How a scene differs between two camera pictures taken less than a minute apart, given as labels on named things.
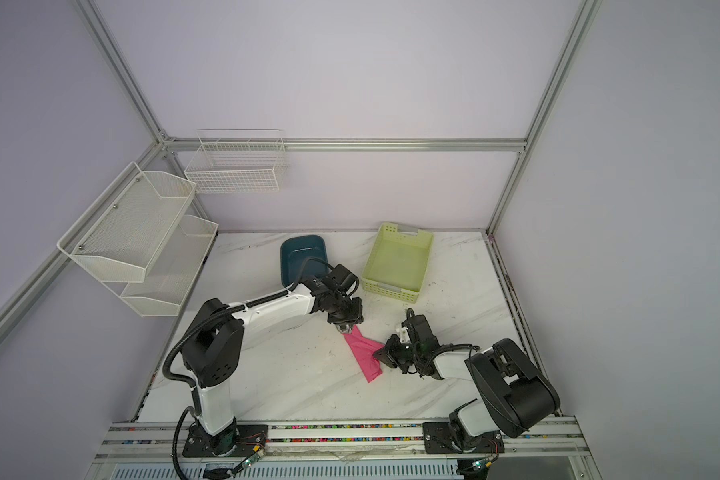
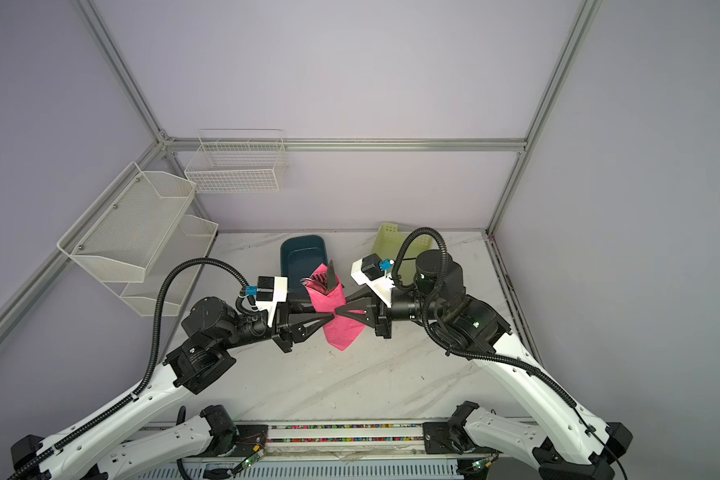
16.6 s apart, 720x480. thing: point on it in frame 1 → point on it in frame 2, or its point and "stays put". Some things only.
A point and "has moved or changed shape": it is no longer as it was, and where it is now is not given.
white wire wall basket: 237,161 stays put
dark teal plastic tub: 293,253 stays put
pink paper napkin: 363,351 has moved or changed shape
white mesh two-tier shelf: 138,241 stays put
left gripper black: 355,317 → 288,326
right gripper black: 390,354 → 373,308
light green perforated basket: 397,262 stays put
